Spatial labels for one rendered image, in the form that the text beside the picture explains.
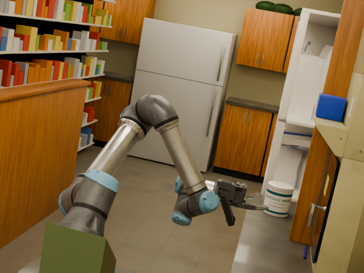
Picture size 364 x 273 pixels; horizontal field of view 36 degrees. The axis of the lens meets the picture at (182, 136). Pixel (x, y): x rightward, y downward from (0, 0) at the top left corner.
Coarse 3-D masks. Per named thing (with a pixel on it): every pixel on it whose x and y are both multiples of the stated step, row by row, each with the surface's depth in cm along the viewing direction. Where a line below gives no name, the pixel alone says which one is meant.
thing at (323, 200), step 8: (336, 160) 203; (328, 168) 223; (336, 168) 200; (328, 184) 211; (328, 192) 206; (320, 200) 227; (328, 200) 202; (328, 208) 202; (320, 216) 215; (320, 224) 209; (312, 232) 231; (320, 232) 204; (312, 240) 225; (320, 240) 205; (312, 248) 219; (312, 256) 213
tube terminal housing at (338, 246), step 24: (360, 96) 193; (360, 120) 195; (360, 144) 196; (360, 168) 197; (336, 192) 200; (360, 192) 199; (336, 216) 201; (360, 216) 200; (336, 240) 203; (360, 240) 204; (312, 264) 218; (336, 264) 204; (360, 264) 208
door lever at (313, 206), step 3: (312, 204) 207; (315, 204) 207; (312, 207) 207; (315, 207) 207; (318, 207) 207; (321, 207) 207; (324, 207) 206; (312, 210) 207; (309, 213) 208; (312, 213) 207; (309, 216) 208; (312, 216) 208; (309, 219) 208; (312, 219) 208; (309, 222) 208; (309, 225) 208
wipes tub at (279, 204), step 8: (272, 184) 274; (280, 184) 276; (288, 184) 280; (272, 192) 272; (280, 192) 271; (288, 192) 271; (264, 200) 278; (272, 200) 273; (280, 200) 271; (288, 200) 273; (272, 208) 273; (280, 208) 272; (288, 208) 275; (280, 216) 273
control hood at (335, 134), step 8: (320, 120) 210; (328, 120) 215; (320, 128) 198; (328, 128) 197; (336, 128) 197; (344, 128) 199; (328, 136) 198; (336, 136) 197; (344, 136) 197; (328, 144) 198; (336, 144) 197; (344, 144) 197; (336, 152) 198
